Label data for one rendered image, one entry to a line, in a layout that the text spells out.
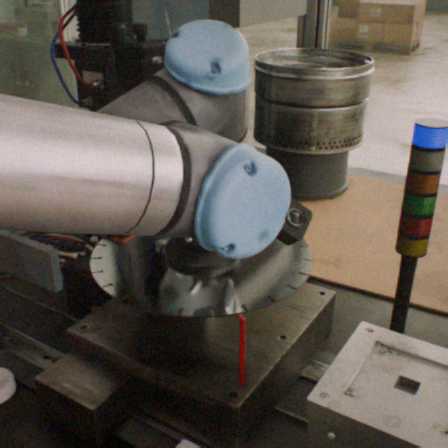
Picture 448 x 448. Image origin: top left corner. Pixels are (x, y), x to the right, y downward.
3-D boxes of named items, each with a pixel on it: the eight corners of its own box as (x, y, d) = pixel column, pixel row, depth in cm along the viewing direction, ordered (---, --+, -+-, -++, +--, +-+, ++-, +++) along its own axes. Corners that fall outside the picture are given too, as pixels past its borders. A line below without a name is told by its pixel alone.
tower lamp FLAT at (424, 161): (446, 165, 77) (449, 144, 76) (437, 175, 74) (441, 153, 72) (413, 159, 79) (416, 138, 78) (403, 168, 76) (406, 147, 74)
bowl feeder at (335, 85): (375, 182, 165) (391, 54, 149) (334, 220, 142) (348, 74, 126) (281, 162, 180) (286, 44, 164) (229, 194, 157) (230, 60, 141)
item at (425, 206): (438, 208, 80) (441, 188, 79) (429, 219, 77) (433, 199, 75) (406, 201, 82) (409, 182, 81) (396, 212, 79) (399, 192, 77)
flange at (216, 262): (172, 233, 91) (171, 219, 90) (241, 237, 90) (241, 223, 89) (158, 269, 81) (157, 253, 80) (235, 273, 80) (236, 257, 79)
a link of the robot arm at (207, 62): (137, 43, 49) (210, -1, 52) (153, 128, 59) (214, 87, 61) (196, 90, 46) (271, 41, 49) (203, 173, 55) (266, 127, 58)
